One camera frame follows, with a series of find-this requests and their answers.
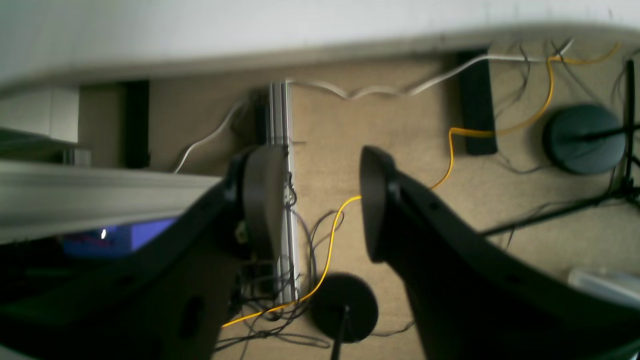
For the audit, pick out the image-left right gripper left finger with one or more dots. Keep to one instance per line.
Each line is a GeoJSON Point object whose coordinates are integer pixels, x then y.
{"type": "Point", "coordinates": [170, 299]}

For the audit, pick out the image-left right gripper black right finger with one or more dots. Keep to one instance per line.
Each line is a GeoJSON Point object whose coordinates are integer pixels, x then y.
{"type": "Point", "coordinates": [471, 300]}

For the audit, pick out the round black stand base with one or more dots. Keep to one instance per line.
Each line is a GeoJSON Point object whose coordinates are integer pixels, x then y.
{"type": "Point", "coordinates": [344, 307]}

